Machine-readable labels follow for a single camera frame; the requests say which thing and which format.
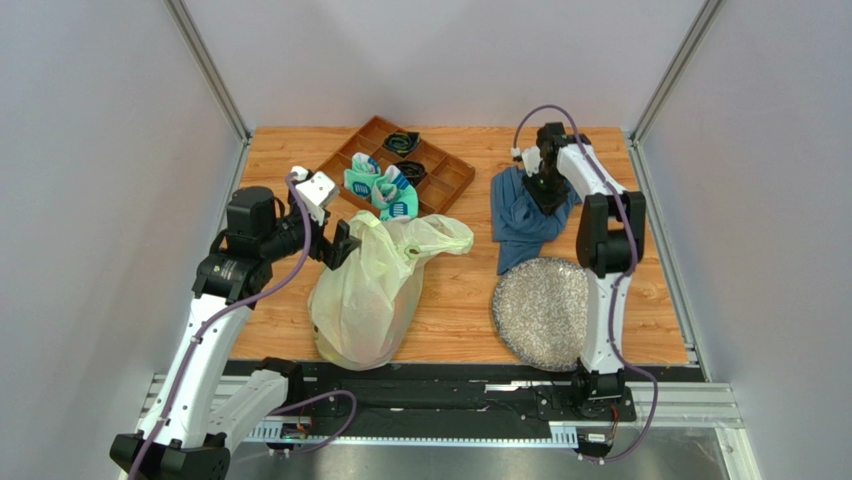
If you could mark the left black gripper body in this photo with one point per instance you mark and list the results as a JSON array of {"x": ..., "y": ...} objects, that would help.
[{"x": 317, "y": 242}]

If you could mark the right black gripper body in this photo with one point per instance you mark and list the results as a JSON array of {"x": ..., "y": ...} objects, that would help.
[{"x": 546, "y": 188}]

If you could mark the translucent yellow plastic bag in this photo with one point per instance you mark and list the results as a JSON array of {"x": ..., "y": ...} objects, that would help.
[{"x": 361, "y": 312}]

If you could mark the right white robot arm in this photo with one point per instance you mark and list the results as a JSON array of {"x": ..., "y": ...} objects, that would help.
[{"x": 609, "y": 246}]

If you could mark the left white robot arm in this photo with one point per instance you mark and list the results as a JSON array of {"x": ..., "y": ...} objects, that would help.
[{"x": 264, "y": 245}]

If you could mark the blue cloth shirt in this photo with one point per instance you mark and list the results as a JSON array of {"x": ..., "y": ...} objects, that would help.
[{"x": 518, "y": 225}]

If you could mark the teal sock left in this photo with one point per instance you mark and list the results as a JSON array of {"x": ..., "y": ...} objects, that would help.
[{"x": 360, "y": 177}]

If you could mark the teal sock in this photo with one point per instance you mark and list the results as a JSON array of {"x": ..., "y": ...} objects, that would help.
[
  {"x": 360, "y": 177},
  {"x": 394, "y": 196}
]

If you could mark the teal sock right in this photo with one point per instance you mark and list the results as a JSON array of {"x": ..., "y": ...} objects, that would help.
[{"x": 394, "y": 196}]

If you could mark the black rolled sock middle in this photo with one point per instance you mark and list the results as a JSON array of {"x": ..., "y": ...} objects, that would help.
[{"x": 415, "y": 172}]

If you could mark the brown compartment tray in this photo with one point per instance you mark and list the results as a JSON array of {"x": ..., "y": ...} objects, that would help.
[{"x": 438, "y": 177}]

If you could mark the speckled round plate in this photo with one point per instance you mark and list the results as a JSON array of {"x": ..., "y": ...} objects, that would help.
[{"x": 539, "y": 309}]

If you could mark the dark rolled sock back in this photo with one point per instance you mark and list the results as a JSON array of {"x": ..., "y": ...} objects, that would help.
[{"x": 402, "y": 143}]

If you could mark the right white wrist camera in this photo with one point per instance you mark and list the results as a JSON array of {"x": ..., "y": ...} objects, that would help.
[{"x": 529, "y": 158}]

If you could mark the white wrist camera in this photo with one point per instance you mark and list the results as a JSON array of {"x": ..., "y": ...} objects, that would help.
[
  {"x": 316, "y": 190},
  {"x": 529, "y": 158}
]

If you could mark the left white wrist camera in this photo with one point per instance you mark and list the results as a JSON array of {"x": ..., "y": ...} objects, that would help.
[{"x": 316, "y": 190}]

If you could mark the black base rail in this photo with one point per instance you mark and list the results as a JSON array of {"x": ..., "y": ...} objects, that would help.
[{"x": 444, "y": 401}]

